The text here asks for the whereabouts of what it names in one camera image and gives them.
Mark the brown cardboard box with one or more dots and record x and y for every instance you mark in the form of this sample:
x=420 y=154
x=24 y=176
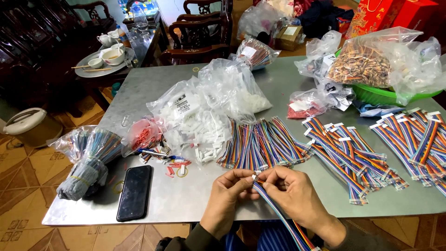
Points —
x=289 y=36

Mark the silver blue pen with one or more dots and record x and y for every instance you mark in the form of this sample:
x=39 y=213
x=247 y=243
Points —
x=153 y=152

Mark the crumpled clear bags with labels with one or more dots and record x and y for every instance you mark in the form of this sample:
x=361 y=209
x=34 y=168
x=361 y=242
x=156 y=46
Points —
x=324 y=66

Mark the person's blue striped trousers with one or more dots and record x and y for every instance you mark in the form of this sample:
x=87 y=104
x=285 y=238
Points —
x=268 y=238

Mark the black smartphone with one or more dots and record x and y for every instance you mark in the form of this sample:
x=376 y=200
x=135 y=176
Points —
x=134 y=192

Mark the bag of white connector housings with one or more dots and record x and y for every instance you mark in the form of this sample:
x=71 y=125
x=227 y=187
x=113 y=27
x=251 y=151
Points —
x=195 y=125

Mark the glass top coffee table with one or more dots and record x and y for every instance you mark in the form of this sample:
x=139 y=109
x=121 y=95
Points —
x=139 y=48

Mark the person's left hand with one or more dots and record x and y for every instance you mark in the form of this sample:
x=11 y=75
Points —
x=220 y=204

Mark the dark wooden bench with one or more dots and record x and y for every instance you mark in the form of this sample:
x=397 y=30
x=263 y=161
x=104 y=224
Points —
x=45 y=45

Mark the small bag of red parts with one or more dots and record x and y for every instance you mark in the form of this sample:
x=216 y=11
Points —
x=306 y=104

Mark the bag of brown crimp terminals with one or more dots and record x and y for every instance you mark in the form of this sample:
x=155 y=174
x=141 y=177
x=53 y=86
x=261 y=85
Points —
x=366 y=59

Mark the clear glass jug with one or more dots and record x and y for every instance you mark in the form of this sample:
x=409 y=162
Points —
x=140 y=17

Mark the yellow rubber band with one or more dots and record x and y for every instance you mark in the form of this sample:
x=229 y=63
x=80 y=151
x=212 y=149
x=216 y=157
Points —
x=118 y=187
x=182 y=172
x=195 y=69

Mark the heap of bags and clothes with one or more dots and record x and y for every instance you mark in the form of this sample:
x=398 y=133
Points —
x=278 y=15

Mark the person's right hand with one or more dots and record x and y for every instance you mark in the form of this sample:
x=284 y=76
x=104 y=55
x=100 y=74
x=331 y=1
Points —
x=299 y=202

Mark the red gift boxes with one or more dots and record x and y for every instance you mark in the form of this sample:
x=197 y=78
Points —
x=386 y=15

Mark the bag of red connector housings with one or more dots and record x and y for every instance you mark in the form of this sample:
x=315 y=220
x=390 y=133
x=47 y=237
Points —
x=143 y=134

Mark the beige rice cooker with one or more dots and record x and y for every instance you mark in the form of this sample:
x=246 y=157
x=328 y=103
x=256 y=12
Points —
x=29 y=125

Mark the green plastic basin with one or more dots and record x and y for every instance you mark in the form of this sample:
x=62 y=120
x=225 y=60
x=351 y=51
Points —
x=386 y=94

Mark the clear bag beside basin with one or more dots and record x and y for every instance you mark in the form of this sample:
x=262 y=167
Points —
x=418 y=66

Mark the blue plastic bag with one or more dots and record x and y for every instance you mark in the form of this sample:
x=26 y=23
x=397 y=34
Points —
x=376 y=109

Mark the white teapot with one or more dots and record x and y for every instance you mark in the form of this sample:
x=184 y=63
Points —
x=104 y=39

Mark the large clear plastic bag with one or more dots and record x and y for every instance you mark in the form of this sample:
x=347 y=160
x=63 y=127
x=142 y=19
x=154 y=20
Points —
x=231 y=87

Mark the scattered red and white connectors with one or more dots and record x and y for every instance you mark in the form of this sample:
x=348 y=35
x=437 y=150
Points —
x=176 y=167

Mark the round metal tray with dishes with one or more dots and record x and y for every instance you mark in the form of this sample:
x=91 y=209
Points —
x=104 y=61

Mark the dark wooden armchair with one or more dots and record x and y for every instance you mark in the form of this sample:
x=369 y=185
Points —
x=198 y=33

